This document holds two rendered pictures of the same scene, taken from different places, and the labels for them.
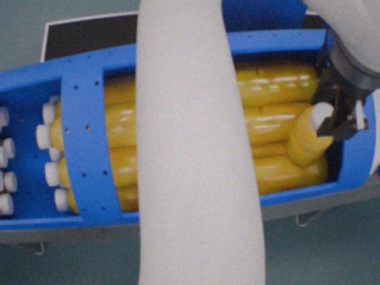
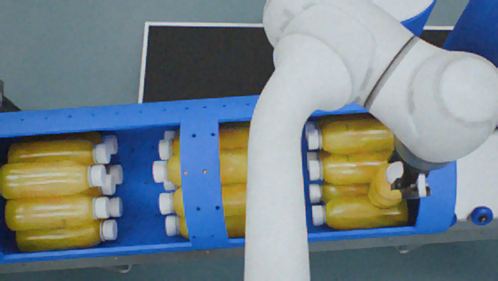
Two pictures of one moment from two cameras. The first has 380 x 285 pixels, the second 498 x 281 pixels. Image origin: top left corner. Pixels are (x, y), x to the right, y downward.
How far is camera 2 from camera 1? 0.32 m
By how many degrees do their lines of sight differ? 2
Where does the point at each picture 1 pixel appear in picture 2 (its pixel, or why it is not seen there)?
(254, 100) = (341, 150)
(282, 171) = (364, 211)
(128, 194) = (234, 221)
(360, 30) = (410, 139)
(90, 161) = (204, 198)
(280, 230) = (378, 253)
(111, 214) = (218, 240)
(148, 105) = (253, 209)
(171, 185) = (262, 256)
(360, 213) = (474, 248)
